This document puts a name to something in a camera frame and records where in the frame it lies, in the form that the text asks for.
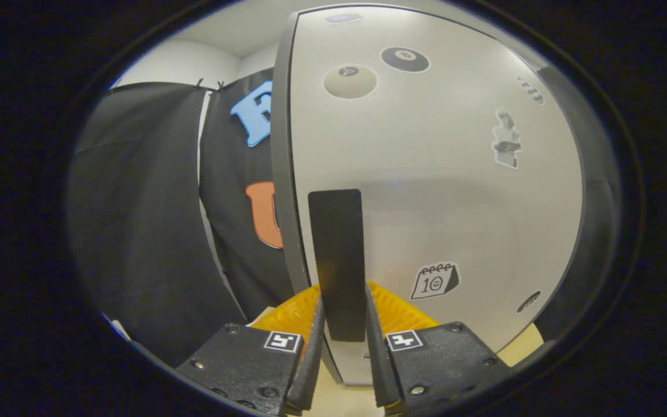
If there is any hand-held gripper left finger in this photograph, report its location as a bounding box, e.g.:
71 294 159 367
174 283 327 416

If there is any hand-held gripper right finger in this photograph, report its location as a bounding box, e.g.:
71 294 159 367
364 281 512 416

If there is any black door handle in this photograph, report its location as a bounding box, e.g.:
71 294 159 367
308 189 368 343

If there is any grey shoe cabinet door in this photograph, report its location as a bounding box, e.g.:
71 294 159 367
271 5 586 386

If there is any black backdrop cloth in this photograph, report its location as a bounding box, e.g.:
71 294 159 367
69 68 296 368

